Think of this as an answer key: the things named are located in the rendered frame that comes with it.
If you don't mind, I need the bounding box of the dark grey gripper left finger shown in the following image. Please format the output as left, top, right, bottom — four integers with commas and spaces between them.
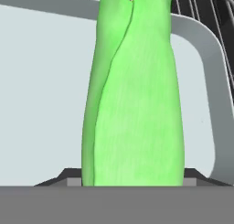
34, 167, 83, 187

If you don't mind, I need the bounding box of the metal wire oven rack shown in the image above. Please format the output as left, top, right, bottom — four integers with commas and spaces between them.
53, 0, 234, 98

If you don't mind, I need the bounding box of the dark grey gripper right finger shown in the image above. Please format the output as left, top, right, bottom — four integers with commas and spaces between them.
183, 168, 233, 187

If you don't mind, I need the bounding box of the green corn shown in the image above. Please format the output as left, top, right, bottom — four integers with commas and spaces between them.
80, 0, 186, 187

